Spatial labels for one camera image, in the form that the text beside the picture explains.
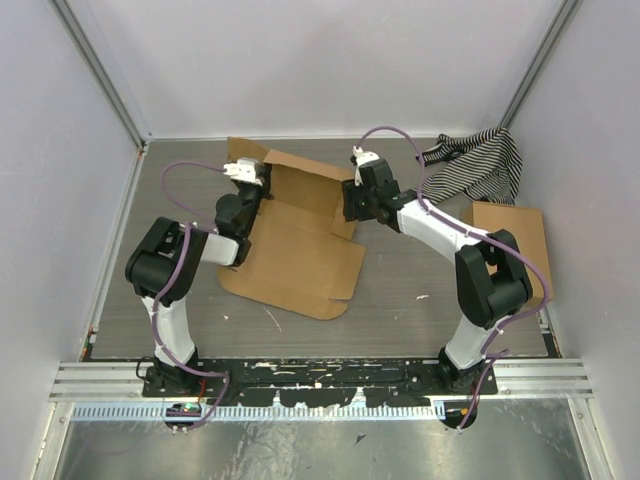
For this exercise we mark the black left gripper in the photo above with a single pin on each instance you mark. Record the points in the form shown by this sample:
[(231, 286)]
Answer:
[(264, 171)]

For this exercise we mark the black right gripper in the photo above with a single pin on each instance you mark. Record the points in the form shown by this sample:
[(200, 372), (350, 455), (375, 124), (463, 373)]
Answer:
[(352, 208)]

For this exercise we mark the brown cardboard box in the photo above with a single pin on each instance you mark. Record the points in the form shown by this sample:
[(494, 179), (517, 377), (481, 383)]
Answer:
[(303, 257), (525, 224)]

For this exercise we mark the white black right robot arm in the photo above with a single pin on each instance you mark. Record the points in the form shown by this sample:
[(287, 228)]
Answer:
[(492, 283)]

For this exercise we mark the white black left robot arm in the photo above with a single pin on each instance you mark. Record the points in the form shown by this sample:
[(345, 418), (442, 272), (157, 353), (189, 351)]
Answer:
[(163, 266)]

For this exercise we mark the folded brown cardboard box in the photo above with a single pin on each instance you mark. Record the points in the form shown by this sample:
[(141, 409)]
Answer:
[(525, 224)]

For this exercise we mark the striped black white cloth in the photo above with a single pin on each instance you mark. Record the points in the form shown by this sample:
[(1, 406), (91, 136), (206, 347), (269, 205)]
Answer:
[(485, 166)]

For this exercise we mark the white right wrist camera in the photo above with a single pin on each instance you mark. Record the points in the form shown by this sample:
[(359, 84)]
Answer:
[(360, 159)]

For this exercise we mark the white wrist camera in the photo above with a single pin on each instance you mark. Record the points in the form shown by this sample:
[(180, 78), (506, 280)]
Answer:
[(245, 170), (360, 159)]

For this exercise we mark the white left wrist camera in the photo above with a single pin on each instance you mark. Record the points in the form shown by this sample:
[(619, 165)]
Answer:
[(245, 170)]

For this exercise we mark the left aluminium corner post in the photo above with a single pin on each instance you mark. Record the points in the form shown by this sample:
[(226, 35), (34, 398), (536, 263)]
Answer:
[(91, 58)]

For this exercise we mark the aluminium corner post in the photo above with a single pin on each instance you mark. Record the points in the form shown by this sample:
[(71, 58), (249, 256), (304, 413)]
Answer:
[(558, 25), (91, 58)]

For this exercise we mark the slotted grey cable duct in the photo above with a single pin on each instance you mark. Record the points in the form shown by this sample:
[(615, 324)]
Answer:
[(156, 411)]

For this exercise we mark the aluminium front rail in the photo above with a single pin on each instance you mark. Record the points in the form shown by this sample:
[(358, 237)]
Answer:
[(507, 378)]

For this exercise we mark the right aluminium corner post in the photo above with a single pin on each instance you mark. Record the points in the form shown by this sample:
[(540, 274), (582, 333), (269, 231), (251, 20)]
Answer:
[(558, 25)]

